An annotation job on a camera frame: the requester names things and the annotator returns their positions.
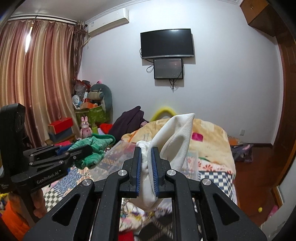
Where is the small black wall monitor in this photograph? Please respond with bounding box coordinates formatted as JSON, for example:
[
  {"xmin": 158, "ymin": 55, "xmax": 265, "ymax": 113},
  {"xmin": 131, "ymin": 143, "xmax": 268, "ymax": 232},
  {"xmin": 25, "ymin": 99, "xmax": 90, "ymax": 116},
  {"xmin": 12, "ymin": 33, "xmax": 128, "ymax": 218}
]
[{"xmin": 154, "ymin": 58, "xmax": 184, "ymax": 80}]

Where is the black wall television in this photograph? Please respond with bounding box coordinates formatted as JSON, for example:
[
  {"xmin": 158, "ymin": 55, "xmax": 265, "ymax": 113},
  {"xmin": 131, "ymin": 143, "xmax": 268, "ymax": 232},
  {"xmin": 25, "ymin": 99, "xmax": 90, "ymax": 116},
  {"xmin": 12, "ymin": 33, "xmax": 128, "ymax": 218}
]
[{"xmin": 140, "ymin": 29, "xmax": 194, "ymax": 59}]

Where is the green knitted cloth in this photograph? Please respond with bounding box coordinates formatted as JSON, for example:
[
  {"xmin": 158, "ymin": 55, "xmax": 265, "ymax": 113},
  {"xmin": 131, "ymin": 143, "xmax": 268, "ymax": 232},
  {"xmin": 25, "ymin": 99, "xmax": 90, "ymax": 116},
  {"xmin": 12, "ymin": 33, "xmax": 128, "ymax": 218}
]
[{"xmin": 68, "ymin": 133, "xmax": 115, "ymax": 169}]

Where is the green cardboard box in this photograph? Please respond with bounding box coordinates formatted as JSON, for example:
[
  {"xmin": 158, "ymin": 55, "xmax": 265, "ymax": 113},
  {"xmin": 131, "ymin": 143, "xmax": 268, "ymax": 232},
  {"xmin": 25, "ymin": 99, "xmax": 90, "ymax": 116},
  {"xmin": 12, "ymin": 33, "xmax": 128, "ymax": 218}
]
[{"xmin": 75, "ymin": 106, "xmax": 110, "ymax": 126}]

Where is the grey shark plush toy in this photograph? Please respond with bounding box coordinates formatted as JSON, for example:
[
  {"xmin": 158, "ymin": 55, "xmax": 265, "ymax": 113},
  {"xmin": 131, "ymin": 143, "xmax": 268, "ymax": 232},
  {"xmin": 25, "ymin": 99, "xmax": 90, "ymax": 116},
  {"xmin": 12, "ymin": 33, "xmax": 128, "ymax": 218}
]
[{"xmin": 87, "ymin": 83, "xmax": 112, "ymax": 113}]

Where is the dark purple garment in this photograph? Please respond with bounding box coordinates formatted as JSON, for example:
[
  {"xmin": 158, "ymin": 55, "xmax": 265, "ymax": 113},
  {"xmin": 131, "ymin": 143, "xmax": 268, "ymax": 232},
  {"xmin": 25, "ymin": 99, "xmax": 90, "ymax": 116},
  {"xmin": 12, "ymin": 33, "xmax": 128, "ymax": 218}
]
[{"xmin": 108, "ymin": 106, "xmax": 147, "ymax": 144}]

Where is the person left hand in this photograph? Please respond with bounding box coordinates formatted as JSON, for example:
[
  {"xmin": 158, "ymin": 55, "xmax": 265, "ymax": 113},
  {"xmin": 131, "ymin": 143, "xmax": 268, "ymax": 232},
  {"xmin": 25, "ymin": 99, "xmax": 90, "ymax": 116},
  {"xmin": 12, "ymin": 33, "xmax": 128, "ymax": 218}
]
[{"xmin": 31, "ymin": 189, "xmax": 47, "ymax": 218}]

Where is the white cloth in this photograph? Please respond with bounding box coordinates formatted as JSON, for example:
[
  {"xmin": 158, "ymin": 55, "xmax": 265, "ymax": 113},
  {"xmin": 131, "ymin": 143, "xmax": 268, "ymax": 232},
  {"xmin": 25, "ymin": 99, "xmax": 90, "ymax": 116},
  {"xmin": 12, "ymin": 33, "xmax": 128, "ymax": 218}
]
[{"xmin": 130, "ymin": 113, "xmax": 195, "ymax": 212}]

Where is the white air conditioner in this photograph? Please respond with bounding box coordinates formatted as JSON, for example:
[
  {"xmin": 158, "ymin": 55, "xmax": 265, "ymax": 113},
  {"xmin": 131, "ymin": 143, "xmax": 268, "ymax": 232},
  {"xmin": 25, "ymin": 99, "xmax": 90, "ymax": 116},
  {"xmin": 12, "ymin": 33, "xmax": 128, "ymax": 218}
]
[{"xmin": 86, "ymin": 8, "xmax": 130, "ymax": 38}]

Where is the patterned bed cover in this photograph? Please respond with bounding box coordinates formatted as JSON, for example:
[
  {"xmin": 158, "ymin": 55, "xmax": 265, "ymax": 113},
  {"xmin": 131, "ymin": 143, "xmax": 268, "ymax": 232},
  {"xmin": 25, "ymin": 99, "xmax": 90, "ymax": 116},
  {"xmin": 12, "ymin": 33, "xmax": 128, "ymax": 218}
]
[{"xmin": 43, "ymin": 141, "xmax": 237, "ymax": 240}]

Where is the brown wooden cabinet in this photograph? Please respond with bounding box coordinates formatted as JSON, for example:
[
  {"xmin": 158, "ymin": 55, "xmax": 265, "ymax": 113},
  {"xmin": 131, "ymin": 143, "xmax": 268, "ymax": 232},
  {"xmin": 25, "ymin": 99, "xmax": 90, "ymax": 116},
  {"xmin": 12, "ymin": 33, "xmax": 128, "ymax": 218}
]
[{"xmin": 240, "ymin": 0, "xmax": 280, "ymax": 37}]

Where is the red gift box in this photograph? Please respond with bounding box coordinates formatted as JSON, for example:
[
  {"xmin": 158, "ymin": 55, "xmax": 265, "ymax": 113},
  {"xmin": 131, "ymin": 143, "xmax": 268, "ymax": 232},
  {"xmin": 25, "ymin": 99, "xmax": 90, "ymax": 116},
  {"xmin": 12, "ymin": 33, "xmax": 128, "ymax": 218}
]
[{"xmin": 48, "ymin": 118, "xmax": 73, "ymax": 135}]

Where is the pink rabbit figurine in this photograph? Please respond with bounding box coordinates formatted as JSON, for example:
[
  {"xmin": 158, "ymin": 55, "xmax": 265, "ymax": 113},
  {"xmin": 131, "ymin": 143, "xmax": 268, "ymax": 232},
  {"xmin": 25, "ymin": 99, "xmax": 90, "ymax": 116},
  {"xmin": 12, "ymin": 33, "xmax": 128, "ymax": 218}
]
[{"xmin": 80, "ymin": 116, "xmax": 92, "ymax": 138}]

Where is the yellow green foam ring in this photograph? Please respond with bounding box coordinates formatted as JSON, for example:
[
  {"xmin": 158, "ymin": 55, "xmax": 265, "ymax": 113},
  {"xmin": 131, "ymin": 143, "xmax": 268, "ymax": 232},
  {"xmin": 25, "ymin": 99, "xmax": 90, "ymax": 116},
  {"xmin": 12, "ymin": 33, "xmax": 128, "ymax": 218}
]
[{"xmin": 149, "ymin": 106, "xmax": 178, "ymax": 123}]

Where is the pink striped curtain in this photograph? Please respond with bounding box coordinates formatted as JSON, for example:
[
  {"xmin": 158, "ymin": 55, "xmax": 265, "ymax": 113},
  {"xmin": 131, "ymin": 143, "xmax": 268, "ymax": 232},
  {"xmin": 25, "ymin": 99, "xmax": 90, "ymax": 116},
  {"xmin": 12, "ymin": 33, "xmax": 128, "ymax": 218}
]
[{"xmin": 1, "ymin": 20, "xmax": 80, "ymax": 147}]

